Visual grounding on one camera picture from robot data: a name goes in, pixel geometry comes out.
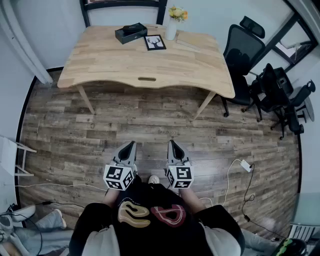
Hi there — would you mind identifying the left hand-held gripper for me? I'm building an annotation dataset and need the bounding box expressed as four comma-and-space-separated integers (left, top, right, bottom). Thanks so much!
103, 141, 139, 191

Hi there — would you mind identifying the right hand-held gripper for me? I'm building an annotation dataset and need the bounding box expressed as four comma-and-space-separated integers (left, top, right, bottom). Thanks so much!
165, 139, 195, 190

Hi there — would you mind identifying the framed deer picture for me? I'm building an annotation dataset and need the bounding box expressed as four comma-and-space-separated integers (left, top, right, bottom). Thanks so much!
143, 34, 167, 52

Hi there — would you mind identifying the person's left forearm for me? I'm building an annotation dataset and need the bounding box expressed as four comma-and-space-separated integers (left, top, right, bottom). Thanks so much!
103, 188, 120, 209

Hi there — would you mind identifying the person's right forearm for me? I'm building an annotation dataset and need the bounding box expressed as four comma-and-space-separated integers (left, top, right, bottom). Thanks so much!
183, 187, 208, 213

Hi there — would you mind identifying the person's black printed shirt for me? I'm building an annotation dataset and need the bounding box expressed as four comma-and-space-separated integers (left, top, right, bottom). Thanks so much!
68, 174, 246, 256

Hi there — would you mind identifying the white power adapter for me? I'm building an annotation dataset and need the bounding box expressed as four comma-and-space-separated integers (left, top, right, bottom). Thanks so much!
239, 159, 253, 173

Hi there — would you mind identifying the beige book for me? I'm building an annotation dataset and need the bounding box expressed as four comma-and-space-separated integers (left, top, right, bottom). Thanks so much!
176, 31, 216, 52

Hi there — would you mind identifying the dark green box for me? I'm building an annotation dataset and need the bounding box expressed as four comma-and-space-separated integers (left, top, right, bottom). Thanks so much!
114, 22, 148, 45

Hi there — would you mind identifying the white metal rack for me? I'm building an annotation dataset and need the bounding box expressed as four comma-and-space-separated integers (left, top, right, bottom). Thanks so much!
0, 134, 38, 177

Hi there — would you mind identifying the white ribbed vase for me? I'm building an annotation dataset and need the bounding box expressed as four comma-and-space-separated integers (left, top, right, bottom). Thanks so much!
164, 16, 178, 41

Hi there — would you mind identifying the black mesh chair with headrest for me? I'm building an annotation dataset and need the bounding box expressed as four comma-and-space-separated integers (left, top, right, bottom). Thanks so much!
221, 15, 266, 118

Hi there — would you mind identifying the black zip pouch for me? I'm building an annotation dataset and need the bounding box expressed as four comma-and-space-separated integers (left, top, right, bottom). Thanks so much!
122, 23, 142, 33

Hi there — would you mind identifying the yellow flower bouquet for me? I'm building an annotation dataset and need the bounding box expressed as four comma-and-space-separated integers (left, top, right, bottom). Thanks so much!
168, 6, 189, 23

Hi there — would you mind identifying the black and green bag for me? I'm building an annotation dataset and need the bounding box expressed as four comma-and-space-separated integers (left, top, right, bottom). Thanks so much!
274, 237, 309, 256

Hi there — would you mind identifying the white slatted rack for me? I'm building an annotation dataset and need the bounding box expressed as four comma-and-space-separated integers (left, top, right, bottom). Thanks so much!
289, 222, 320, 243

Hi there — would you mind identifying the white adapter cable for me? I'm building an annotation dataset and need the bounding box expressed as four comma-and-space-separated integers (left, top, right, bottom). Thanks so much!
198, 159, 242, 208

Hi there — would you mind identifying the long white floor cable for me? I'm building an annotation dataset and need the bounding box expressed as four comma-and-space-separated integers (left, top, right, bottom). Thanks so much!
14, 183, 108, 193

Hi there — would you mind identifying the black floor cable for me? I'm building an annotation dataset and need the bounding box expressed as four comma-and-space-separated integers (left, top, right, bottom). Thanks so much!
241, 163, 288, 241

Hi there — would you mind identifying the thin black cable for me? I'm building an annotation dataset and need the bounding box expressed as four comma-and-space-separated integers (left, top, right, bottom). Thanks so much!
4, 201, 86, 256

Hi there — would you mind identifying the white wall pipe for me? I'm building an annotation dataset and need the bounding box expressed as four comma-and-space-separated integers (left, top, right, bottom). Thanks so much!
0, 0, 54, 85

